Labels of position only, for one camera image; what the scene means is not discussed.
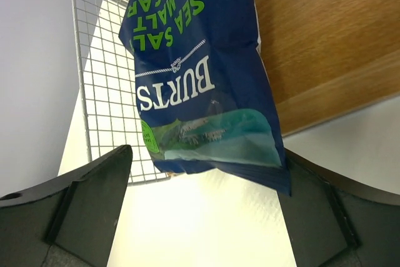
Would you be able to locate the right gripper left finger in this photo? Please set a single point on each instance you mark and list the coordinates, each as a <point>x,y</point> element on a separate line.
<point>70,220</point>

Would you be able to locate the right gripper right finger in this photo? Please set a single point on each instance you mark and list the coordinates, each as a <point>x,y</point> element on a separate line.
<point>333,220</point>

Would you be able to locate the blue Burts vinegar bag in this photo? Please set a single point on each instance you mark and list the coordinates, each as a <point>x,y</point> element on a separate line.
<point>202,92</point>

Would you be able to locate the white wire wooden shelf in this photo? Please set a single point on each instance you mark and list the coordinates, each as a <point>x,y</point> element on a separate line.
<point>333,67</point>

